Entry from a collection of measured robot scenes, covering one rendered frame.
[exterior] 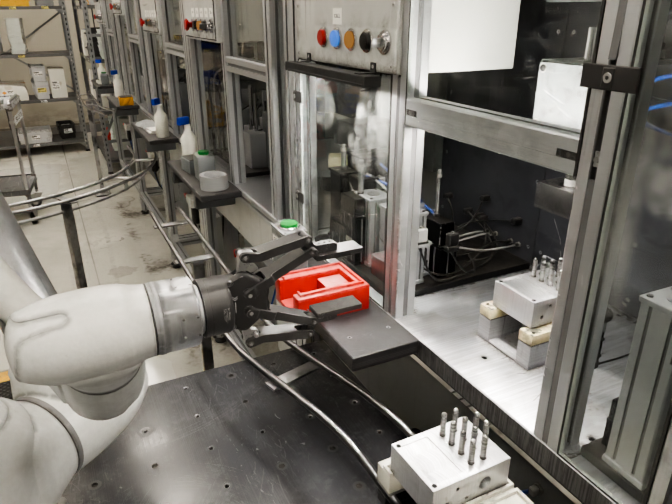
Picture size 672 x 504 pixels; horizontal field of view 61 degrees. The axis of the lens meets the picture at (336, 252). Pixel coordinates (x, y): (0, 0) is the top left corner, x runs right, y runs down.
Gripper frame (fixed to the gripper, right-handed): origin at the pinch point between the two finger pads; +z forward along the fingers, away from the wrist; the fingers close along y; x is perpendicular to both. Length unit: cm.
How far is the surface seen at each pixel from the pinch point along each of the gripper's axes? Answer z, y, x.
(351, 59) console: 20.5, 26.0, 36.0
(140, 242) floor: 10, -112, 321
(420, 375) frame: 38, -48, 31
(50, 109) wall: -27, -80, 750
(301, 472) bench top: -2.3, -44.4, 11.5
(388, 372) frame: 38, -56, 45
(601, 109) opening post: 21.7, 24.6, -20.3
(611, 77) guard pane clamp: 21.1, 28.1, -21.4
